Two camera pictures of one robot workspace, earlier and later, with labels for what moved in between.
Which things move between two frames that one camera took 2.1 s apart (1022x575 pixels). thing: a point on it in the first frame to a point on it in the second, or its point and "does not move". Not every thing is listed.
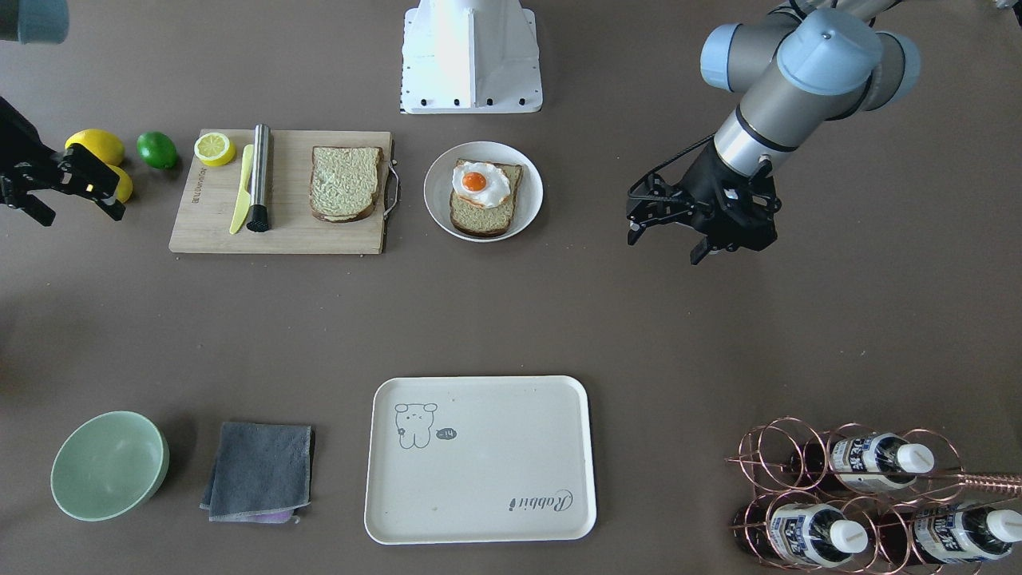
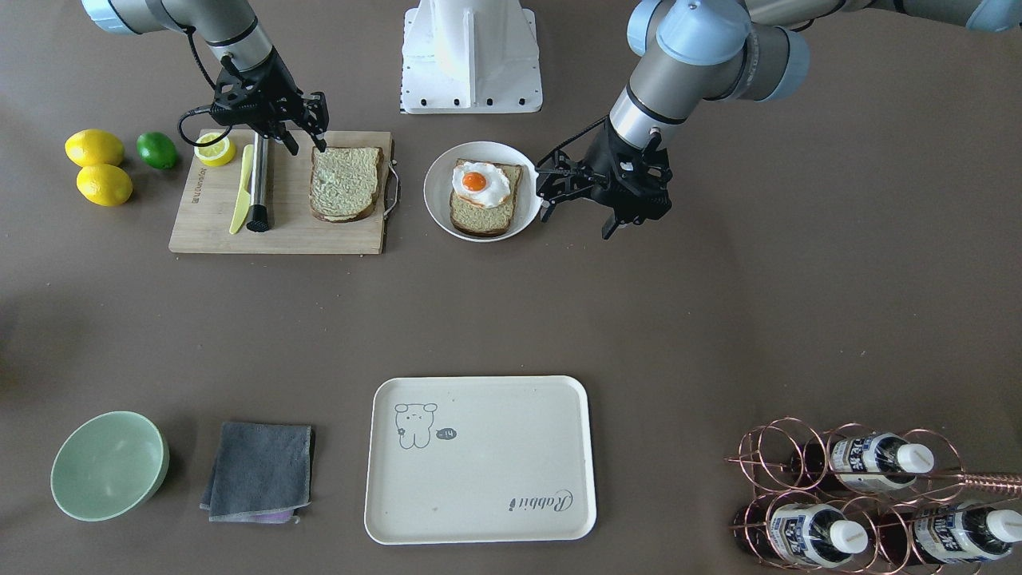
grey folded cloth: x=262 y=473 does not move
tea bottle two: x=804 y=533 does not move
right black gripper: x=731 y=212 to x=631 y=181
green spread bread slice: x=345 y=180 does not move
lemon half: x=214 y=149 does not move
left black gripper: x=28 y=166 to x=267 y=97
